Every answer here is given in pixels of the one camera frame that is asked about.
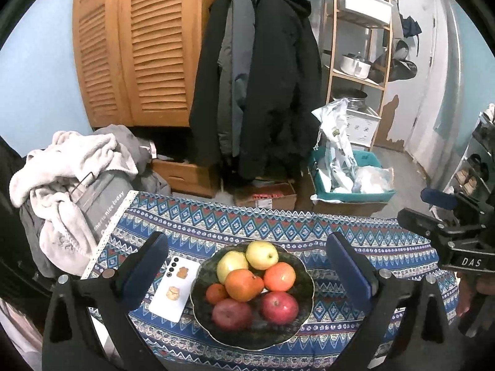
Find grey hanging bag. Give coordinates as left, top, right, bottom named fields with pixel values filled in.
left=373, top=39, right=418, bottom=83

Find clear plastic bag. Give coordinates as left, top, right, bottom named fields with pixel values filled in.
left=352, top=166, right=395, bottom=194

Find yellow pear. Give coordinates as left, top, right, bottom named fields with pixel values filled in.
left=245, top=240, right=279, bottom=270
left=217, top=250, right=250, bottom=284

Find wooden louvered wardrobe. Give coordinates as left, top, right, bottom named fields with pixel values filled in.
left=72, top=0, right=225, bottom=128

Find white door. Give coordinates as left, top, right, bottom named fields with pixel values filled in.
left=404, top=0, right=461, bottom=171

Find orange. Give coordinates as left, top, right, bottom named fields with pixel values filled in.
left=225, top=268, right=265, bottom=302
left=264, top=262, right=296, bottom=292

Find grey printed bag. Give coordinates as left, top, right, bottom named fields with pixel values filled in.
left=67, top=170, right=134, bottom=240

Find grey shoe rack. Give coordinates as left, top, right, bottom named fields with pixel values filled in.
left=431, top=102, right=495, bottom=217

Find red apple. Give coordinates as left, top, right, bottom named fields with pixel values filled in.
left=211, top=298, right=254, bottom=332
left=262, top=291, right=299, bottom=325

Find person's right hand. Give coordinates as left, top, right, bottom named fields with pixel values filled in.
left=455, top=272, right=482, bottom=318

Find blue patterned tablecloth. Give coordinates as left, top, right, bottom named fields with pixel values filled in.
left=79, top=190, right=463, bottom=371

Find wooden shelf rack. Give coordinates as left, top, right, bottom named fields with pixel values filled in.
left=325, top=0, right=397, bottom=151

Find pile of clothes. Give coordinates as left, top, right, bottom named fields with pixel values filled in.
left=8, top=130, right=140, bottom=275

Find wooden drawer box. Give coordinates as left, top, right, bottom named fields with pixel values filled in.
left=151, top=158, right=221, bottom=198

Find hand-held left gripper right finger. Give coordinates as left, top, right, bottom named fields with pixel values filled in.
left=326, top=232, right=451, bottom=371

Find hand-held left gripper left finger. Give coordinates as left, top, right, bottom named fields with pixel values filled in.
left=42, top=231, right=170, bottom=371

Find white pot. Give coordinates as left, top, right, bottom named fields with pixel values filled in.
left=339, top=52, right=372, bottom=79

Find white printed bag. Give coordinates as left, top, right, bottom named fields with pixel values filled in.
left=311, top=98, right=360, bottom=194

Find rows of shoes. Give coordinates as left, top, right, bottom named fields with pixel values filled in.
left=454, top=104, right=495, bottom=198

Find grey clothing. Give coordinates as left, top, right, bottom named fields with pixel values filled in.
left=93, top=124, right=173, bottom=198

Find black hooded coat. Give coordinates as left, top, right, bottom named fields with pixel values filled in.
left=238, top=0, right=323, bottom=180

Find dark cloth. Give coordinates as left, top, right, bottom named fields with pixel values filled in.
left=0, top=135, right=58, bottom=298

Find grey coat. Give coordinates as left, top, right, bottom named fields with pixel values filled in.
left=217, top=0, right=256, bottom=159

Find teal plastic basket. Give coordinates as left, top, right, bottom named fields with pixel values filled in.
left=311, top=149, right=397, bottom=203

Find white storage bin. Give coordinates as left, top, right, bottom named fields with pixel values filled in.
left=336, top=0, right=393, bottom=26

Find steel pot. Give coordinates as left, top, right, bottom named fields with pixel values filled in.
left=334, top=89, right=368, bottom=111

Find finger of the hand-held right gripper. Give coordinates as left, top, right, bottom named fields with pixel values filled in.
left=397, top=208, right=465, bottom=248
left=421, top=187, right=484, bottom=217

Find dark glass bowl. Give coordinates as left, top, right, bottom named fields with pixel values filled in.
left=189, top=240, right=316, bottom=352

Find cardboard box with red packs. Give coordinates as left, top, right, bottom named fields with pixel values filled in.
left=234, top=181, right=298, bottom=208

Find white label card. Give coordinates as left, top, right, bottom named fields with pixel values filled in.
left=149, top=257, right=202, bottom=323

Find small tangerine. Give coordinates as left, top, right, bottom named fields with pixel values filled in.
left=205, top=283, right=230, bottom=305

